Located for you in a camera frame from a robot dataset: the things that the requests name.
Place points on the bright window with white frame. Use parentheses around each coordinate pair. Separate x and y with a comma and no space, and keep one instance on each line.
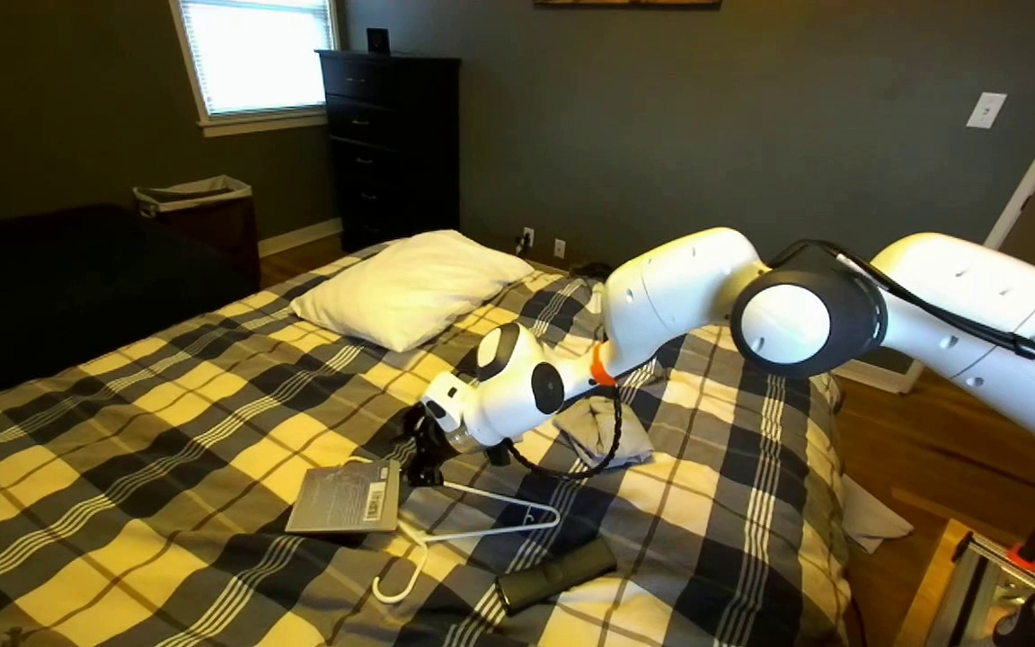
(255,55)

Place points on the black chest of drawers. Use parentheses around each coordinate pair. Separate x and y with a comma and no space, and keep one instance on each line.
(392,146)

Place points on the teal metal frame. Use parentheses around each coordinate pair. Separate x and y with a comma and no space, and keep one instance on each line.
(986,594)

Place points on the white wall outlet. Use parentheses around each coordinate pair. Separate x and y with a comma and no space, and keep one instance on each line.
(525,237)
(557,251)

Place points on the dark wooden nightstand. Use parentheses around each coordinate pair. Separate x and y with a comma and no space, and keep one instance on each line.
(199,229)

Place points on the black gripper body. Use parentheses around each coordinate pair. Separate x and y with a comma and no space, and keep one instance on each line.
(434,433)

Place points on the white bed sheet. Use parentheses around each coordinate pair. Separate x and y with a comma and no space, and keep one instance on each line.
(870,515)

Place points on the grey paperback book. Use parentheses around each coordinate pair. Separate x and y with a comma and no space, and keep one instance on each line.
(331,500)

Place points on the brown wooden plank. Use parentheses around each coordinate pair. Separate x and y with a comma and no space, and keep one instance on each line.
(926,587)

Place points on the white light switch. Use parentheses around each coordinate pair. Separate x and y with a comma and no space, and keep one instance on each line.
(986,109)

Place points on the white pillow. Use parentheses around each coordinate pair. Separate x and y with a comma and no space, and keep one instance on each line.
(411,288)

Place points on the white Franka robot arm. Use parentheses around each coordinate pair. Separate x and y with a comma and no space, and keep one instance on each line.
(683,282)

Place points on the black futon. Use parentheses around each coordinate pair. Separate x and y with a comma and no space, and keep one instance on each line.
(63,299)

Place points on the small black object on dresser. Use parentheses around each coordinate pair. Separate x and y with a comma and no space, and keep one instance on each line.
(377,40)

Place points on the yellow grey plaid comforter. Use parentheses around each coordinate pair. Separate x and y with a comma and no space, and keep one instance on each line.
(180,479)

